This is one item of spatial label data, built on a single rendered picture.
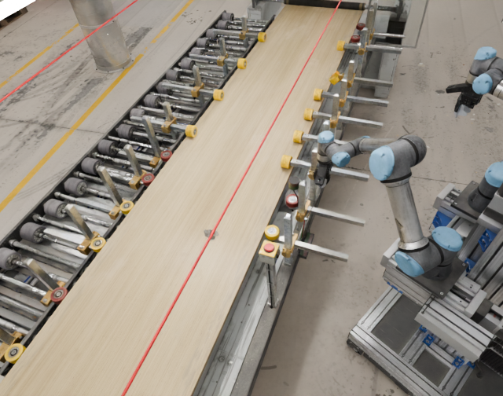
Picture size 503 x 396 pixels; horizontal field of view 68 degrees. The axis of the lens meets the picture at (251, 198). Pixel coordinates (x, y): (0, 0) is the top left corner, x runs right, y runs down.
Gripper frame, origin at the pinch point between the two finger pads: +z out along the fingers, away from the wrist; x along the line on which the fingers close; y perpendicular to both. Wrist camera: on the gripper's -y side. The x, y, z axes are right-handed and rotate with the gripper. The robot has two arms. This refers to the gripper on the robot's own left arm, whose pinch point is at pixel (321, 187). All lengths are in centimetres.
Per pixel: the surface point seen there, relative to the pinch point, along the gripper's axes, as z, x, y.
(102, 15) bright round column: 28, 336, 218
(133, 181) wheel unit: 12, 116, -21
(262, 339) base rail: 31, 5, -79
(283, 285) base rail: 31, 5, -48
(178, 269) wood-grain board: 11, 54, -68
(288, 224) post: -7.5, 6.3, -35.3
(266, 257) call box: -19, 7, -63
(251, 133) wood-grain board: 10, 60, 43
